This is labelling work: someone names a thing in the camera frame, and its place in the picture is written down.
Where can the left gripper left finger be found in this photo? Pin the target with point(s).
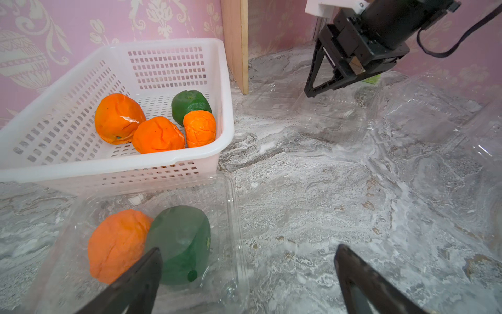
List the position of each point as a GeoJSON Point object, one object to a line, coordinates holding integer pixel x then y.
{"type": "Point", "coordinates": [134, 291]}

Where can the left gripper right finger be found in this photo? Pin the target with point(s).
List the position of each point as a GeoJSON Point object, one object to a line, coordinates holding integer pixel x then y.
{"type": "Point", "coordinates": [365, 290]}

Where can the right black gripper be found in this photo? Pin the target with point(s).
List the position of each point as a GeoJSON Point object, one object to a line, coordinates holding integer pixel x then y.
{"type": "Point", "coordinates": [346, 45]}

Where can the container orange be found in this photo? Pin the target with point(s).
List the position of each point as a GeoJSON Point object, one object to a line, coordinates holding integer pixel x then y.
{"type": "Point", "coordinates": [117, 244]}
{"type": "Point", "coordinates": [200, 128]}

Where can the clear clamshell container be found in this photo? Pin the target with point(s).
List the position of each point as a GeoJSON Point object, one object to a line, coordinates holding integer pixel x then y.
{"type": "Point", "coordinates": [446, 146]}
{"type": "Point", "coordinates": [64, 283]}
{"type": "Point", "coordinates": [340, 117]}

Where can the container green fruit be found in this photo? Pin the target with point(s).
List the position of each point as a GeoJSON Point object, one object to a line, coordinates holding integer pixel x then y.
{"type": "Point", "coordinates": [186, 102]}
{"type": "Point", "coordinates": [183, 236]}

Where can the peeled orange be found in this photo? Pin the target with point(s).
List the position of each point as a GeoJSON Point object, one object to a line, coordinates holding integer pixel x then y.
{"type": "Point", "coordinates": [117, 118]}
{"type": "Point", "coordinates": [157, 135]}

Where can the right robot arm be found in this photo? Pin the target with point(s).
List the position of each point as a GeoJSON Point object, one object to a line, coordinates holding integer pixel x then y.
{"type": "Point", "coordinates": [393, 22]}

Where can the green white juice carton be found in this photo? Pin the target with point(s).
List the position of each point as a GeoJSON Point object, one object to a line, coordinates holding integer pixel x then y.
{"type": "Point", "coordinates": [374, 80]}

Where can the wooden shelf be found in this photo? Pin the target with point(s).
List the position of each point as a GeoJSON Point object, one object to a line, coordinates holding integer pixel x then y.
{"type": "Point", "coordinates": [235, 27]}

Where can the white plastic basket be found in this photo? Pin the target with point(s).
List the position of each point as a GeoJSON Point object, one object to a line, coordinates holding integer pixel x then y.
{"type": "Point", "coordinates": [53, 141]}

